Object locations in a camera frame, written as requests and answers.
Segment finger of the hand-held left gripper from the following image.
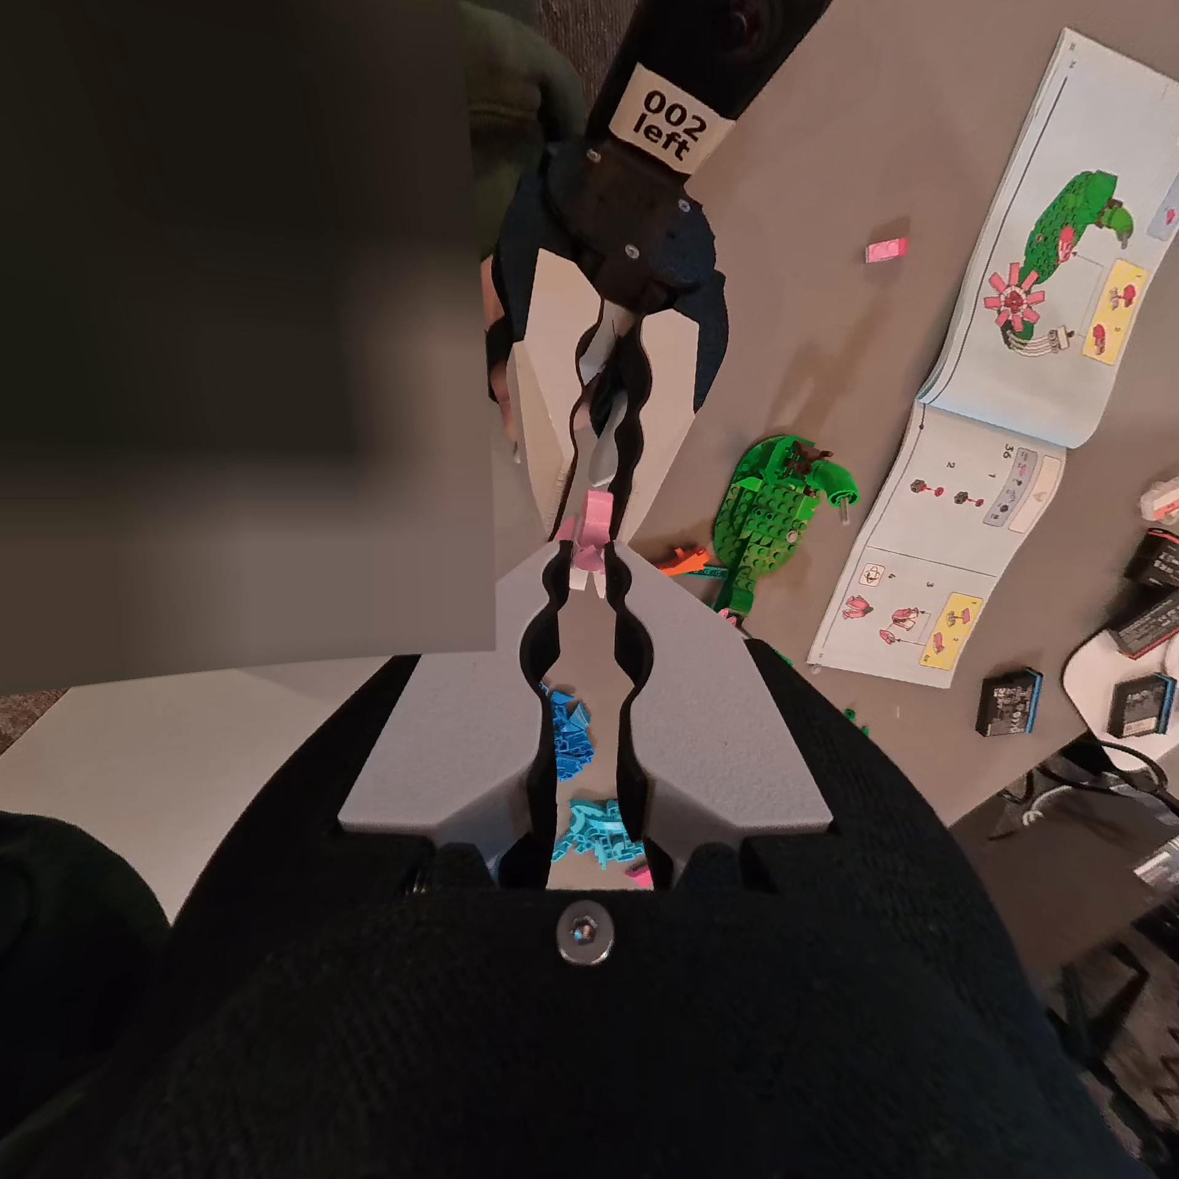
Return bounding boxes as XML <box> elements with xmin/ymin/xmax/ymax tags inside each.
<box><xmin>603</xmin><ymin>311</ymin><xmax>706</xmax><ymax>546</ymax></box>
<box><xmin>508</xmin><ymin>247</ymin><xmax>605</xmax><ymax>544</ymax></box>

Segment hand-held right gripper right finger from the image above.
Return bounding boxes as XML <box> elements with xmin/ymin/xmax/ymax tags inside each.
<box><xmin>607</xmin><ymin>540</ymin><xmax>835</xmax><ymax>889</ymax></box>

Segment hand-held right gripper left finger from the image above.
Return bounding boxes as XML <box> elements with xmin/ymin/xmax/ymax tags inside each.
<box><xmin>338</xmin><ymin>540</ymin><xmax>565</xmax><ymax>889</ymax></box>

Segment small pink lego flower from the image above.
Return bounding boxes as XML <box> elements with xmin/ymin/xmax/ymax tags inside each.
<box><xmin>553</xmin><ymin>488</ymin><xmax>616</xmax><ymax>599</ymax></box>

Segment person's left forearm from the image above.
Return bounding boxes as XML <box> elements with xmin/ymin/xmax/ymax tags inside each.
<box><xmin>460</xmin><ymin>0</ymin><xmax>590</xmax><ymax>268</ymax></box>

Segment pile of blue lego pieces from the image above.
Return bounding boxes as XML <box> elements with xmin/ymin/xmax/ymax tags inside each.
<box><xmin>539</xmin><ymin>679</ymin><xmax>595</xmax><ymax>784</ymax></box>

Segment green lego build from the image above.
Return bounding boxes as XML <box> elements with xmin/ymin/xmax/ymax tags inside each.
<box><xmin>711</xmin><ymin>435</ymin><xmax>861</xmax><ymax>616</ymax></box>

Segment pile of cyan lego pieces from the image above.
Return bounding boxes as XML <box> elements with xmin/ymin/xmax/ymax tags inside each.
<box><xmin>553</xmin><ymin>800</ymin><xmax>649</xmax><ymax>871</ymax></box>

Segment lego instruction booklet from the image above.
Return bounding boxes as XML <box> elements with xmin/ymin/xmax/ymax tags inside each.
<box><xmin>807</xmin><ymin>28</ymin><xmax>1179</xmax><ymax>690</ymax></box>

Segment white tray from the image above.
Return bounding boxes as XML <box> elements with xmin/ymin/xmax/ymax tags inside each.
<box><xmin>1059</xmin><ymin>626</ymin><xmax>1179</xmax><ymax>774</ymax></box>

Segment dark cloth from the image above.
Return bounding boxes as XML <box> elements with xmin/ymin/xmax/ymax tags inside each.
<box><xmin>0</xmin><ymin>809</ymin><xmax>174</xmax><ymax>1134</ymax></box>

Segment black camera battery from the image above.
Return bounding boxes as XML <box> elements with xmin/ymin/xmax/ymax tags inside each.
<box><xmin>1104</xmin><ymin>672</ymin><xmax>1179</xmax><ymax>739</ymax></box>
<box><xmin>1104</xmin><ymin>589</ymin><xmax>1179</xmax><ymax>659</ymax></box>
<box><xmin>1124</xmin><ymin>526</ymin><xmax>1179</xmax><ymax>590</ymax></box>
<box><xmin>974</xmin><ymin>668</ymin><xmax>1044</xmax><ymax>738</ymax></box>

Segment black cable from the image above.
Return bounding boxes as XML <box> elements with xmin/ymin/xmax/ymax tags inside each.
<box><xmin>989</xmin><ymin>736</ymin><xmax>1179</xmax><ymax>839</ymax></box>

